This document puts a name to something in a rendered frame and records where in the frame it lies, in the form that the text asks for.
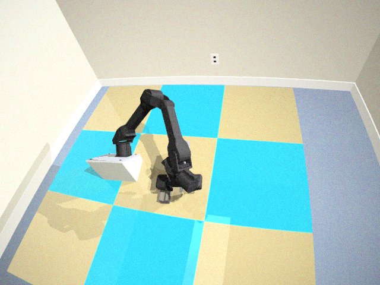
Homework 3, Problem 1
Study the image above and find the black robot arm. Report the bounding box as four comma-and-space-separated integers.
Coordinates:
112, 89, 199, 193

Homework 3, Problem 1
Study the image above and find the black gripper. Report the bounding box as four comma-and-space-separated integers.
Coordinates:
156, 174, 202, 191

